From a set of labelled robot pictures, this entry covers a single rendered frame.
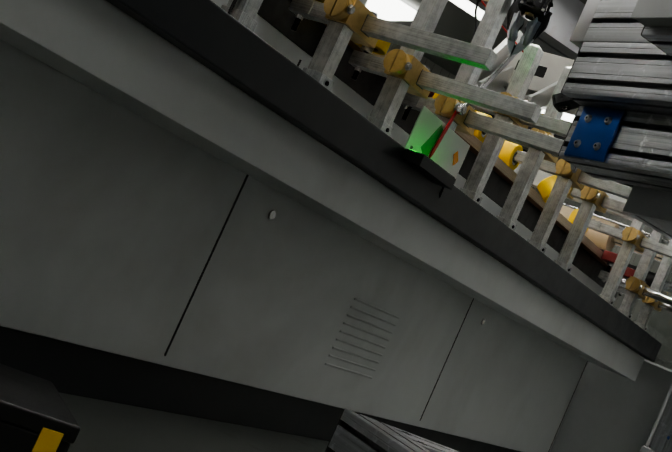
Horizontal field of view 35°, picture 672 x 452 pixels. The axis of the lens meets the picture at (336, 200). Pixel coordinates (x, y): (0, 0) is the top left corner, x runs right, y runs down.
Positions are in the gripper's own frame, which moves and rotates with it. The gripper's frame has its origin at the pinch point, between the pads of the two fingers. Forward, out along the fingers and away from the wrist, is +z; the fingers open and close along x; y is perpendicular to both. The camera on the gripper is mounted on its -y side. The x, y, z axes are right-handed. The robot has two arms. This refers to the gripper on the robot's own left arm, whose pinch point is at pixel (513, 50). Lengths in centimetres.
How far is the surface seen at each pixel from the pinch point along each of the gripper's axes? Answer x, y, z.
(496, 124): 2.9, -2.8, 16.0
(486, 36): -6.8, -1.2, -1.0
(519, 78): 0.9, -25.0, -1.8
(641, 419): 80, -231, 53
